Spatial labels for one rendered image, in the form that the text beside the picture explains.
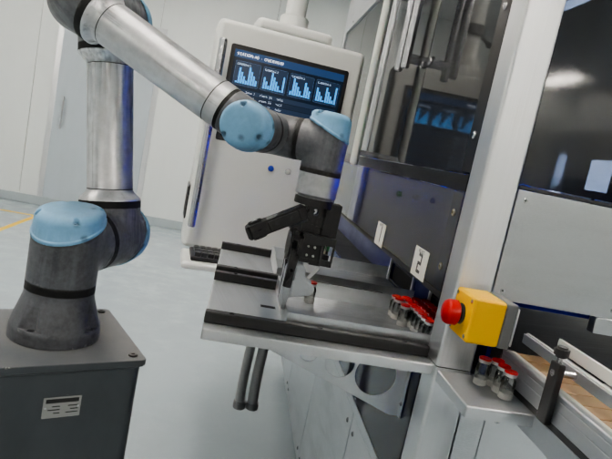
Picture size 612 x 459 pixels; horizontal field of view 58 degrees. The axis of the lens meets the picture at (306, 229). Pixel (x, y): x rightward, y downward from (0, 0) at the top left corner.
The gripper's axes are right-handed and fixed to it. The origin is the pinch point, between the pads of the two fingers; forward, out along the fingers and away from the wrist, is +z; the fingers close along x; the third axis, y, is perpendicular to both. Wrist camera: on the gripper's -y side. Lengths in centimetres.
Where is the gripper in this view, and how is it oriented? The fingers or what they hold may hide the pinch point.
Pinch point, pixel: (280, 300)
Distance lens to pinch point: 103.4
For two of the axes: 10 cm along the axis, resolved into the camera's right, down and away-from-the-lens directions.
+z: -2.2, 9.7, 1.4
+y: 9.7, 2.0, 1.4
